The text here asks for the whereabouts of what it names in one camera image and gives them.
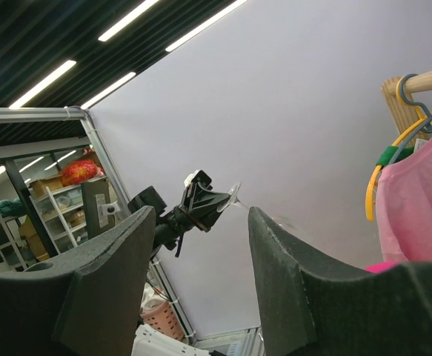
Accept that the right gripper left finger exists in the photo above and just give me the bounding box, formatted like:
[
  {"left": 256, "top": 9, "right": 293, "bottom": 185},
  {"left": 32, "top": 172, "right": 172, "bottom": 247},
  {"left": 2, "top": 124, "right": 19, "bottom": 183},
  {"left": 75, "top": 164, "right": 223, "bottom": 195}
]
[{"left": 0, "top": 207, "right": 156, "bottom": 355}]

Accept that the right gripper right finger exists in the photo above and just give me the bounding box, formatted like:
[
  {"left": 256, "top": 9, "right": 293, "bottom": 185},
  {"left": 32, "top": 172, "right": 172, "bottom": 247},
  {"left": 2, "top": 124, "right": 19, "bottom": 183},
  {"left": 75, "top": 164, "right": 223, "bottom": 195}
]
[{"left": 247, "top": 207, "right": 432, "bottom": 355}]

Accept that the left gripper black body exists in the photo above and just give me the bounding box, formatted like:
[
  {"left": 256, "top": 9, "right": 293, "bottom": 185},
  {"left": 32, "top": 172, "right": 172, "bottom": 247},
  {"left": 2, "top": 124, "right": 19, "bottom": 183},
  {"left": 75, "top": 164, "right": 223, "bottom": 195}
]
[{"left": 155, "top": 206, "right": 201, "bottom": 252}]

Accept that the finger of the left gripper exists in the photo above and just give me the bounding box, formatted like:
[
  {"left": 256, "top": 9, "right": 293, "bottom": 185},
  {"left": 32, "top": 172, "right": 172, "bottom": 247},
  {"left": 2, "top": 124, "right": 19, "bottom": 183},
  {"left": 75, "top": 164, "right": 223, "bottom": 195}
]
[{"left": 184, "top": 178, "right": 230, "bottom": 232}]

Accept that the clear wine glass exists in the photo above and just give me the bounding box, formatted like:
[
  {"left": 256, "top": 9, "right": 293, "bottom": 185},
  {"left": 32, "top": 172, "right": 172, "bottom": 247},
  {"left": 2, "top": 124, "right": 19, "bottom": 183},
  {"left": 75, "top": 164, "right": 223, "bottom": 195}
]
[{"left": 216, "top": 182, "right": 250, "bottom": 213}]

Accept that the pink plastic wine glass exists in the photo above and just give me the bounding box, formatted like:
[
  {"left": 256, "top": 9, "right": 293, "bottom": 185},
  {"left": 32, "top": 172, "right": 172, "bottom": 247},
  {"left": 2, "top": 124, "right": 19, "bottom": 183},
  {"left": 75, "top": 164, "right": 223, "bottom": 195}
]
[{"left": 365, "top": 261, "right": 399, "bottom": 274}]

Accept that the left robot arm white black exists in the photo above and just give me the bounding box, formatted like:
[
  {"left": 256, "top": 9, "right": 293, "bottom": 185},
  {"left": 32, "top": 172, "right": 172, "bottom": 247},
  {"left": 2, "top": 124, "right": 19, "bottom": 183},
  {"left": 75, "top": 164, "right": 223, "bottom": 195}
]
[{"left": 127, "top": 172, "right": 230, "bottom": 257}]

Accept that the pink plastic basket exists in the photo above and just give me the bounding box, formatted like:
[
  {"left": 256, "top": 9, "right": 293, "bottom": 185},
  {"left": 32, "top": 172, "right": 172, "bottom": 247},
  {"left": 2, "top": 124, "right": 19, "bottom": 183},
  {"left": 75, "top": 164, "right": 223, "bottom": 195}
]
[{"left": 142, "top": 298, "right": 185, "bottom": 341}]

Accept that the yellow clothes hanger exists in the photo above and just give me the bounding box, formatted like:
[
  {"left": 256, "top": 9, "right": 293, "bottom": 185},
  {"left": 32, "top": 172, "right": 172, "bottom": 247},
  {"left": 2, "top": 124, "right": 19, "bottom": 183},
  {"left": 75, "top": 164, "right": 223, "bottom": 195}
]
[{"left": 364, "top": 102, "right": 432, "bottom": 223}]

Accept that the pink shirt on hanger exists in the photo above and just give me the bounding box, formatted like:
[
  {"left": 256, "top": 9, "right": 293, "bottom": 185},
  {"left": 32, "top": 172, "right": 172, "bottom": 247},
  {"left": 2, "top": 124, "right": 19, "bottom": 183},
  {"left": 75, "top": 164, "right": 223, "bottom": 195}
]
[{"left": 376, "top": 137, "right": 432, "bottom": 263}]

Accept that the green garment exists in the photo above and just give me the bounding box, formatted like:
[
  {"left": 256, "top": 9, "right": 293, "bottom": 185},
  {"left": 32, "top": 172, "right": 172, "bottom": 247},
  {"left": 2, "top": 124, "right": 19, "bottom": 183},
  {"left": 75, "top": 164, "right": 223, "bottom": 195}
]
[{"left": 376, "top": 146, "right": 414, "bottom": 167}]

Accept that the wooden clothes stand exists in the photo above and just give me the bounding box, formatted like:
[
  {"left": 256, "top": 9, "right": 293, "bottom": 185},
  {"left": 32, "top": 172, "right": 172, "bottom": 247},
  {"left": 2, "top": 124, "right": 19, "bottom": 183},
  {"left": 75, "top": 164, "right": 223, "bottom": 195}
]
[{"left": 381, "top": 70, "right": 432, "bottom": 135}]

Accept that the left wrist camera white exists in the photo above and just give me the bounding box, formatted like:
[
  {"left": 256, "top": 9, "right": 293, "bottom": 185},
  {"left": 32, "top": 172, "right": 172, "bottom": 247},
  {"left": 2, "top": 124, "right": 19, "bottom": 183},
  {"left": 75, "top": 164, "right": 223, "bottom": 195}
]
[{"left": 184, "top": 170, "right": 213, "bottom": 191}]

